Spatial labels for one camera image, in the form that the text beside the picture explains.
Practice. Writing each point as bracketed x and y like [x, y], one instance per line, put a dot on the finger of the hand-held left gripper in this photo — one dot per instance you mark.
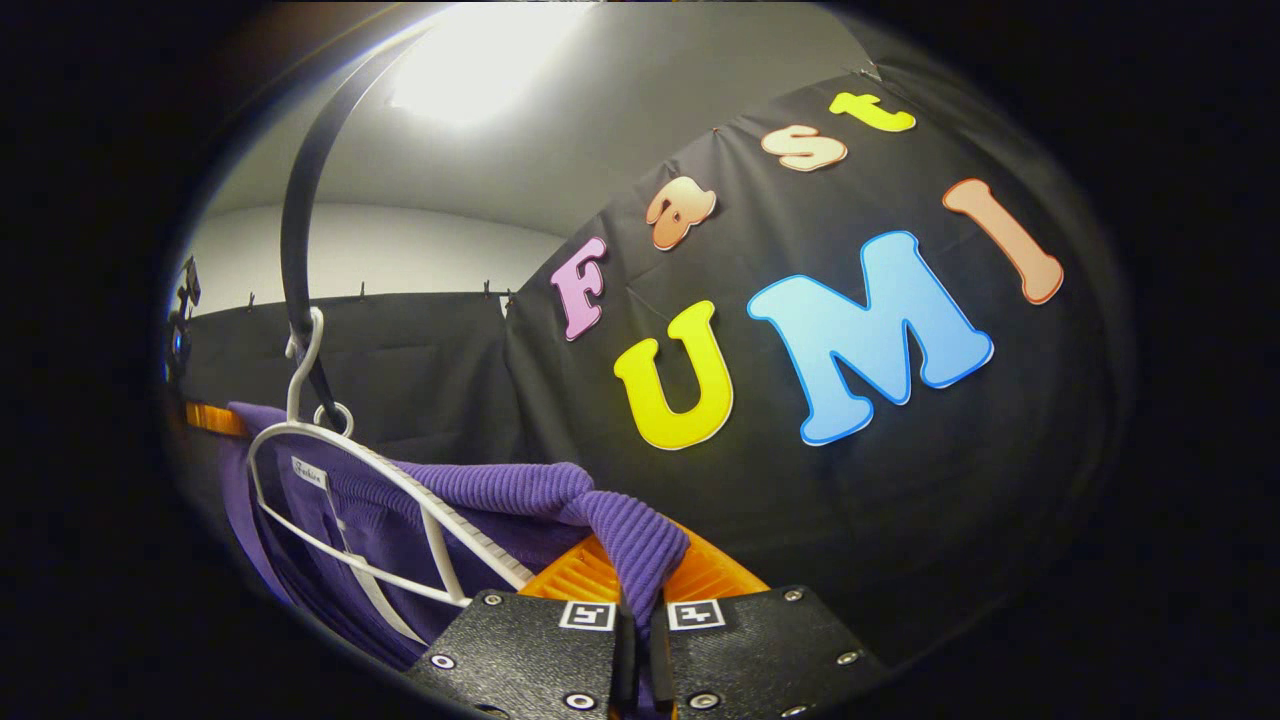
[215, 420]

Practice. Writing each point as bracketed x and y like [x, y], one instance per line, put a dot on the purple knit cardigan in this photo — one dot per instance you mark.
[620, 530]

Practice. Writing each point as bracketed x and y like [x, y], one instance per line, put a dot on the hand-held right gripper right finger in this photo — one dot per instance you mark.
[760, 650]

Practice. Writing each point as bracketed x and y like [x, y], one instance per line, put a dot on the white plastic clothes hanger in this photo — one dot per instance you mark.
[450, 520]

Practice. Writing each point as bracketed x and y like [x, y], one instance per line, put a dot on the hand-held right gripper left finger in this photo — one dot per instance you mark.
[520, 650]

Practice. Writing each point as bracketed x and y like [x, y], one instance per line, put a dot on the black metal clothes rack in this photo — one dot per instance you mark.
[293, 260]

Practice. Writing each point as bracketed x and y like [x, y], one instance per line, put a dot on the black backdrop cloth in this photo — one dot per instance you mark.
[850, 500]

